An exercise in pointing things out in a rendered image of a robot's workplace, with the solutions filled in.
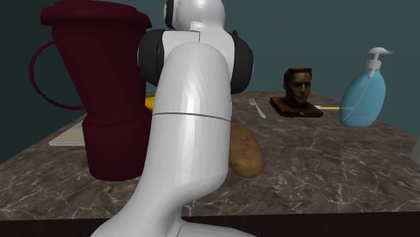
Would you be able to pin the blue soap pump bottle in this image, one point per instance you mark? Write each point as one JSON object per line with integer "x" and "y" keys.
{"x": 362, "y": 98}

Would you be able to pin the dark red lidded mug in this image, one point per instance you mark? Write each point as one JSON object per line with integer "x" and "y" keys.
{"x": 105, "y": 98}

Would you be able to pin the yellow round thing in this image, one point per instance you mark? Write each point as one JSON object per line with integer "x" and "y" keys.
{"x": 149, "y": 103}

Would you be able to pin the yellow pencil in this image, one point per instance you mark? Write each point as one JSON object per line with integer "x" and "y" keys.
{"x": 329, "y": 108}

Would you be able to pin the bronze head bust figure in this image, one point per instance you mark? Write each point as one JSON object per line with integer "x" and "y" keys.
{"x": 297, "y": 93}

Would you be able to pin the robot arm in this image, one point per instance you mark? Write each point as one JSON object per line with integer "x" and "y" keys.
{"x": 190, "y": 138}

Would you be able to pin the brown potato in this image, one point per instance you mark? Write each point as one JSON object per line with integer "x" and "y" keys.
{"x": 246, "y": 151}

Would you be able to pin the pale flat book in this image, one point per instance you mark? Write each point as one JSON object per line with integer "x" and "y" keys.
{"x": 70, "y": 136}

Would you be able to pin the grey translucent thing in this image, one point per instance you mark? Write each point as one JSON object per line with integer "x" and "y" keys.
{"x": 416, "y": 152}

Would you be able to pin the silver fork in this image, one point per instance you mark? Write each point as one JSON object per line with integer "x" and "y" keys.
{"x": 257, "y": 107}

